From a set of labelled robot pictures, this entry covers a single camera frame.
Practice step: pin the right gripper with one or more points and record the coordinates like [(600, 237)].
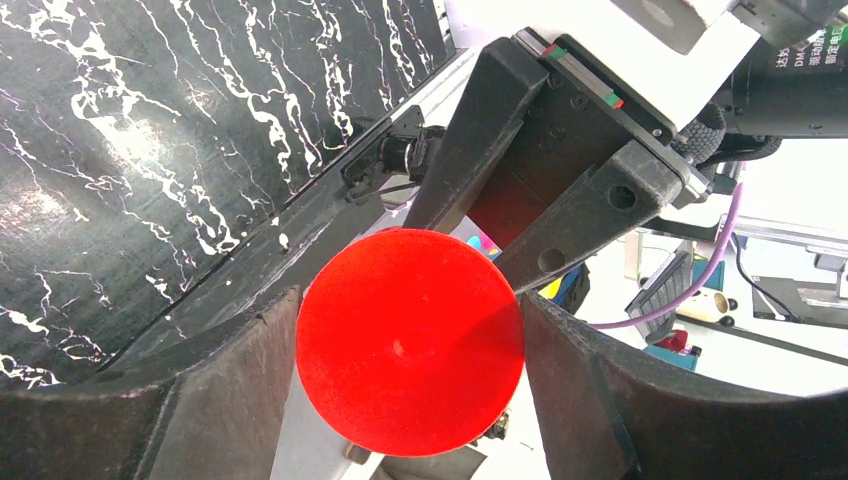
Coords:
[(591, 161)]

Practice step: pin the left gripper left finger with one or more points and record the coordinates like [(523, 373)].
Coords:
[(209, 407)]

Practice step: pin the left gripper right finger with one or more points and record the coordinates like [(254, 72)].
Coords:
[(607, 410)]

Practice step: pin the red wine glass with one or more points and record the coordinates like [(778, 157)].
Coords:
[(410, 342)]

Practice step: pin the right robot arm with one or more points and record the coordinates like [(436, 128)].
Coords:
[(791, 84)]

